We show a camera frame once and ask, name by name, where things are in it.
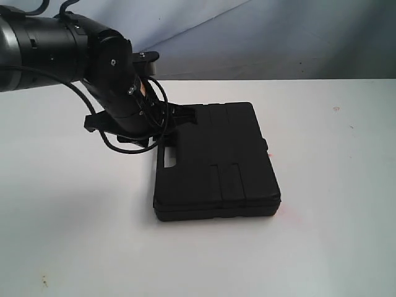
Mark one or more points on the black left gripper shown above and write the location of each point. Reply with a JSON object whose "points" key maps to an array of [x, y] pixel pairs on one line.
{"points": [[131, 109]]}

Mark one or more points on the black plastic tool case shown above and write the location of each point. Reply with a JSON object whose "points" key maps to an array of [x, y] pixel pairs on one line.
{"points": [[216, 168]]}

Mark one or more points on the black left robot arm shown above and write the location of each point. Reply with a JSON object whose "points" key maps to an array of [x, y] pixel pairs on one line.
{"points": [[39, 51]]}

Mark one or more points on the grey backdrop cloth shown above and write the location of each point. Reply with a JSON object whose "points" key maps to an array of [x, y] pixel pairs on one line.
{"points": [[245, 40]]}

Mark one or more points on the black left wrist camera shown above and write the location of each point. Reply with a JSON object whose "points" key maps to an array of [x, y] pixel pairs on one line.
{"points": [[144, 62]]}

